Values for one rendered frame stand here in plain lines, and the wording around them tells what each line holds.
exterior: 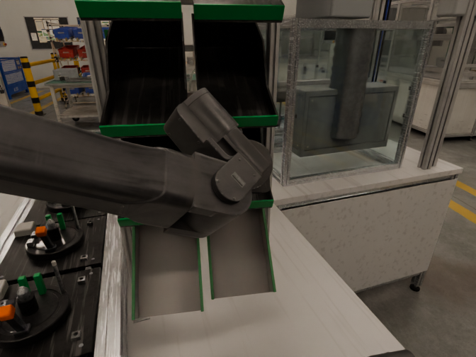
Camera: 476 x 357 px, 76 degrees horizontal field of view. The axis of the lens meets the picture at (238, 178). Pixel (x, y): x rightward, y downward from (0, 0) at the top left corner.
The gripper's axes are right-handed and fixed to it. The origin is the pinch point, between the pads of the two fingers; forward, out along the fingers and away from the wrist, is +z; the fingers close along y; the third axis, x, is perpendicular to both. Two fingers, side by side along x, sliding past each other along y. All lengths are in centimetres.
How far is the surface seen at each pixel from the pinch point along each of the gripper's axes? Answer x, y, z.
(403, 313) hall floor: 78, -115, 116
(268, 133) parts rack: -9.2, -9.9, 11.0
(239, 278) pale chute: 22.0, -3.2, 12.9
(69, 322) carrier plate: 28.6, 31.1, 13.0
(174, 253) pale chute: 16.1, 10.4, 13.2
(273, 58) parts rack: -23.0, -9.8, 4.8
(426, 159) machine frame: -11, -112, 88
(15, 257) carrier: 19, 52, 34
